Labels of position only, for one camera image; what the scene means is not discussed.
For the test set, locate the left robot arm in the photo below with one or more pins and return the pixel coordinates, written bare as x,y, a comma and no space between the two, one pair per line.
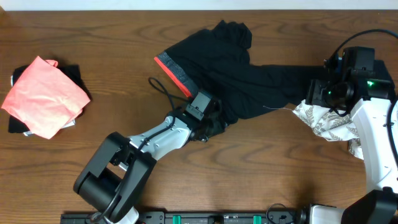
114,178

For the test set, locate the black leggings with red waistband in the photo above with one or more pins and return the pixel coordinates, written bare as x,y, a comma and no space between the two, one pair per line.
218,62

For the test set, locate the white fern print cloth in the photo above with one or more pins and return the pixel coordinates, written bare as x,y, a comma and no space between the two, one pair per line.
330,126

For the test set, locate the black folded garment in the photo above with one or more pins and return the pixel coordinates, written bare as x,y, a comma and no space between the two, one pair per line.
71,71

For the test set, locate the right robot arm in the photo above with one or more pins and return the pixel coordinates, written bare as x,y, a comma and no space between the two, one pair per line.
356,89

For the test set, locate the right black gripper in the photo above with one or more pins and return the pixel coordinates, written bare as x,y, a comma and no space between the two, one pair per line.
314,94

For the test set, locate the pink folded cloth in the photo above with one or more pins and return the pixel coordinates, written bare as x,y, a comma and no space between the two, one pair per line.
44,98

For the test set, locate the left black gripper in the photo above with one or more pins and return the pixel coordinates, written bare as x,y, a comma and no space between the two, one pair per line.
219,126

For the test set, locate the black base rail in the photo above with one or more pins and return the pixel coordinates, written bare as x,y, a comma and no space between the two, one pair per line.
277,216

